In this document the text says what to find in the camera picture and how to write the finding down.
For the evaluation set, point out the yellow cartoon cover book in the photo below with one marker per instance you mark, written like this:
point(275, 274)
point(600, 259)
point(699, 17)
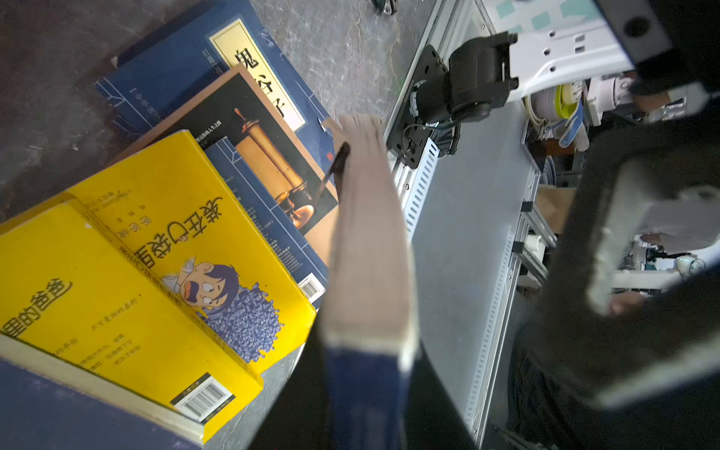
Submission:
point(151, 275)

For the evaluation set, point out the brown lamp cover book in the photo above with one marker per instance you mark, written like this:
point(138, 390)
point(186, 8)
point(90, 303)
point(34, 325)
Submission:
point(234, 107)

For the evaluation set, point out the dark blue barcode book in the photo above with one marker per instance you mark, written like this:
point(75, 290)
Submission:
point(364, 380)

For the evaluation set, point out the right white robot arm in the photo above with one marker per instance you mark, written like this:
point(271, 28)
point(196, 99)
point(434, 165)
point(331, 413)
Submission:
point(668, 44)

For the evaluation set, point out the blue back-cover book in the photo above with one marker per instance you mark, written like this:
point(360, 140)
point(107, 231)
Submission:
point(47, 403)

